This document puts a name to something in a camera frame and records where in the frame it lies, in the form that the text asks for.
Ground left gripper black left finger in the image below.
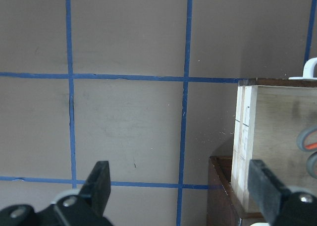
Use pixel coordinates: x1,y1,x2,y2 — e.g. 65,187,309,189
78,161,111,216

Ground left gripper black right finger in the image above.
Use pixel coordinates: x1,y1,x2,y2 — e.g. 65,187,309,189
248,159,291,226

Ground grey orange scissors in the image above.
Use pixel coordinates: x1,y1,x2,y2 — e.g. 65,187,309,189
296,125,317,179

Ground light wooden drawer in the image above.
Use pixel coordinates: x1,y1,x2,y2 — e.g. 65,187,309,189
231,78,317,213

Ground dark brown drawer cabinet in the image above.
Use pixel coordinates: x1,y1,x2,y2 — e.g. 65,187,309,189
206,156,265,226

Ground white drawer handle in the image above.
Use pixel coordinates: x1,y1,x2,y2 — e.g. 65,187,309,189
288,57,317,80

